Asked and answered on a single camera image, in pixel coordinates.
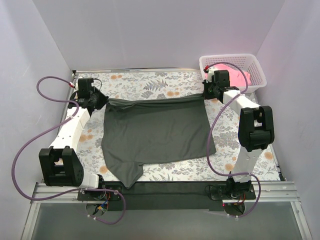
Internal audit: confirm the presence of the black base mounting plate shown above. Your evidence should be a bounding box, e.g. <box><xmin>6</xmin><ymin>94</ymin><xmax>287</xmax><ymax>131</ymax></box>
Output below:
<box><xmin>77</xmin><ymin>181</ymin><xmax>259</xmax><ymax>211</ymax></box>

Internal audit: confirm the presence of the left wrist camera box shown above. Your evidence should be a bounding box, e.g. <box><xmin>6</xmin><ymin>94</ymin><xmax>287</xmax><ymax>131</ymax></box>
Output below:
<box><xmin>77</xmin><ymin>78</ymin><xmax>94</xmax><ymax>99</ymax></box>

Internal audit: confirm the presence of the floral patterned table mat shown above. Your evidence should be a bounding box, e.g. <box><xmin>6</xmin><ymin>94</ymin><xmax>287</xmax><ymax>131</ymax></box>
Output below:
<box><xmin>49</xmin><ymin>70</ymin><xmax>281</xmax><ymax>183</ymax></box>

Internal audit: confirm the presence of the aluminium frame rail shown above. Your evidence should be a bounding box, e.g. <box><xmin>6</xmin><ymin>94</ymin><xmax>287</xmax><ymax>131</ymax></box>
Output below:
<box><xmin>33</xmin><ymin>181</ymin><xmax>300</xmax><ymax>203</ymax></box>

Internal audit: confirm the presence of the dark grey t shirt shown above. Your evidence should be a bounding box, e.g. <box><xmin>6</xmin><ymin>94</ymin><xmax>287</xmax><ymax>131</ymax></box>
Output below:
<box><xmin>101</xmin><ymin>94</ymin><xmax>217</xmax><ymax>189</ymax></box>

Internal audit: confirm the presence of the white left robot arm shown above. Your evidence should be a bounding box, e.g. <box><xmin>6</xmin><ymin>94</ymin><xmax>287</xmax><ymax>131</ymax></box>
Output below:
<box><xmin>39</xmin><ymin>87</ymin><xmax>108</xmax><ymax>189</ymax></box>

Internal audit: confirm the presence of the white plastic laundry basket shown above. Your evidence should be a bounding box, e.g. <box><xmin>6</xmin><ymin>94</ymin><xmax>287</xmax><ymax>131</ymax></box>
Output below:
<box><xmin>199</xmin><ymin>53</ymin><xmax>267</xmax><ymax>94</ymax></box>

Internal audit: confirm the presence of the pink t shirt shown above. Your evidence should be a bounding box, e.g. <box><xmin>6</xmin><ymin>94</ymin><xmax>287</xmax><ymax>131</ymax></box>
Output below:
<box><xmin>204</xmin><ymin>63</ymin><xmax>246</xmax><ymax>88</ymax></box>

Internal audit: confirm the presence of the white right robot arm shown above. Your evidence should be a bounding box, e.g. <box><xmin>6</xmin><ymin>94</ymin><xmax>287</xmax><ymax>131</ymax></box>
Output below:
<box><xmin>202</xmin><ymin>80</ymin><xmax>275</xmax><ymax>197</ymax></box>

